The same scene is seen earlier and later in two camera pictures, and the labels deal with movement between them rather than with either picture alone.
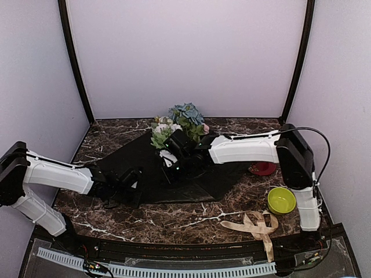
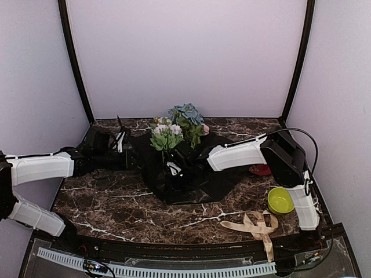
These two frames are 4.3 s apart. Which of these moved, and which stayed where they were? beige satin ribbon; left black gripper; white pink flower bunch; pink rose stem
Moved: left black gripper
Stayed: pink rose stem; white pink flower bunch; beige satin ribbon
